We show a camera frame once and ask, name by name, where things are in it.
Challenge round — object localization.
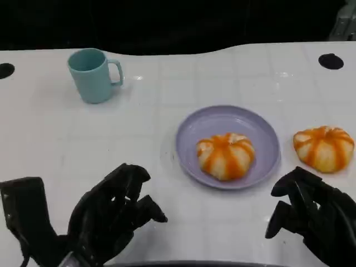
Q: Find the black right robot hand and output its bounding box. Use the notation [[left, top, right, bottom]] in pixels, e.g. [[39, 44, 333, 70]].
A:
[[264, 166, 356, 267]]

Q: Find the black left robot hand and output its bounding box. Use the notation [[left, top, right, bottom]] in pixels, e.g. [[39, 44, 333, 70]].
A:
[[66, 163, 169, 267]]

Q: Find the orange and white bread roll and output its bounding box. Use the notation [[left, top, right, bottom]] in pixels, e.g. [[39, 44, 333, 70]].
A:
[[196, 132, 256, 182], [293, 125, 355, 175]]

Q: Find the lilac plate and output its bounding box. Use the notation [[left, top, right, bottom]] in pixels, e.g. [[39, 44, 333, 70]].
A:
[[175, 105, 281, 190]]

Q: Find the pale green mug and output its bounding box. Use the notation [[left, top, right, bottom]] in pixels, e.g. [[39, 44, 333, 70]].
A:
[[67, 48, 124, 105]]

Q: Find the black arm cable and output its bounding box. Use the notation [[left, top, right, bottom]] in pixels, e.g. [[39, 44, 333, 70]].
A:
[[21, 242, 32, 267]]

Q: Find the black table cable hole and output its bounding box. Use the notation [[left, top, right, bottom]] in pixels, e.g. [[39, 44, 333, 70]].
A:
[[0, 63, 15, 80], [318, 53, 344, 70]]

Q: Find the grey metal frame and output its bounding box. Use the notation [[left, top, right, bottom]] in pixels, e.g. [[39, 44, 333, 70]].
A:
[[328, 0, 356, 42]]

